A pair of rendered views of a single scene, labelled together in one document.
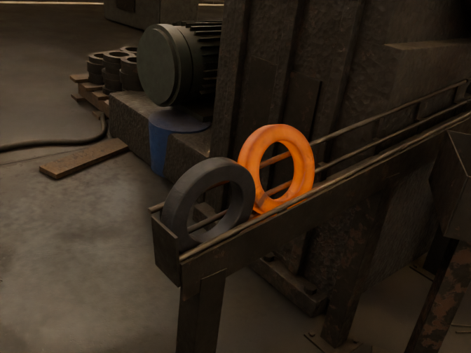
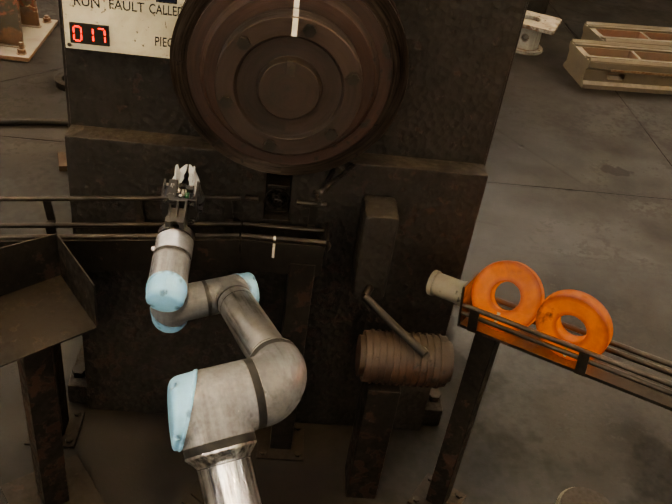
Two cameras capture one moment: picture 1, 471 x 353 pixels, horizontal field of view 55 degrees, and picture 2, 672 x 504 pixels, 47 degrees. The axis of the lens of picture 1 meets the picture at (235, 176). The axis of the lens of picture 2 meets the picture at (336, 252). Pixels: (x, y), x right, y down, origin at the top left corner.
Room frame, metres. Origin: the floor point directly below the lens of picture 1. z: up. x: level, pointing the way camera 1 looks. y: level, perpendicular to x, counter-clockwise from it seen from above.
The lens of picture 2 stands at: (0.33, -1.77, 1.73)
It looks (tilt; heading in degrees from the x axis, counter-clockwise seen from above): 35 degrees down; 37
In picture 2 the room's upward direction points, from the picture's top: 9 degrees clockwise
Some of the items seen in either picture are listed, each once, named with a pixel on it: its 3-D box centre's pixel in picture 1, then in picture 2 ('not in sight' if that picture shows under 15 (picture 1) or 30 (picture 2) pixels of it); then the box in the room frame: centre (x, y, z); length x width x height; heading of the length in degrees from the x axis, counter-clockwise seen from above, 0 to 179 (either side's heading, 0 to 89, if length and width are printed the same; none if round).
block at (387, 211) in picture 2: not in sight; (373, 247); (1.60, -0.92, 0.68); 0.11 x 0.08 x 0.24; 43
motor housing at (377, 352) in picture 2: not in sight; (390, 416); (1.55, -1.09, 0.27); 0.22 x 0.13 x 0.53; 133
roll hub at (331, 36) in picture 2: not in sight; (289, 85); (1.35, -0.82, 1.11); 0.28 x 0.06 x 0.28; 133
